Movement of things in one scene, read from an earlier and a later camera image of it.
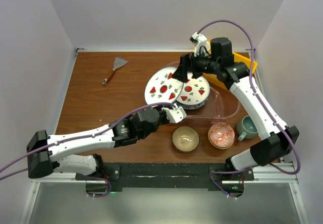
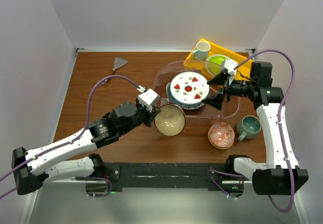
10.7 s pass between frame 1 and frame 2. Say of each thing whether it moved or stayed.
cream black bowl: moved
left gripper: moved
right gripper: moved
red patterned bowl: stayed
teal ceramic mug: stayed
